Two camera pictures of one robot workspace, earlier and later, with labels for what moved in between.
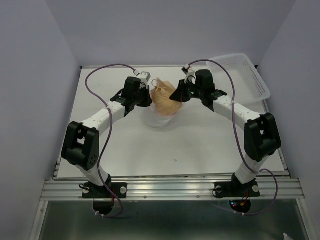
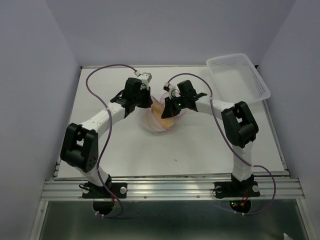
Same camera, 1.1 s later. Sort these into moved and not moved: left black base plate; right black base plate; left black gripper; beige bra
Moved: beige bra
Not moved: right black base plate; left black gripper; left black base plate
